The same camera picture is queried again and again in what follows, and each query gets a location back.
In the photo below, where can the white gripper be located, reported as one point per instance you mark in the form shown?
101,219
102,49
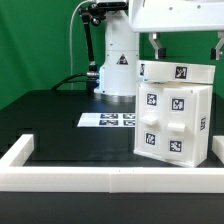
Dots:
177,16

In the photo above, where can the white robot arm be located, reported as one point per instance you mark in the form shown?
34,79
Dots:
127,19

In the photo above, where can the white cabinet body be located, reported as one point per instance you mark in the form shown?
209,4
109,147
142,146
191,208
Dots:
198,144

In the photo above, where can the white marker base sheet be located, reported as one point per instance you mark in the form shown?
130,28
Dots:
119,120

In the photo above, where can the white door panel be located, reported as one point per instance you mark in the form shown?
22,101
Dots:
149,119
178,122

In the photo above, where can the white cabinet top block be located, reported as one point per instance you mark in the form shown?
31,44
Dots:
157,71

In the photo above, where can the white U-shaped frame wall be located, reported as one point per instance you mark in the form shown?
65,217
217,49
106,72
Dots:
16,176

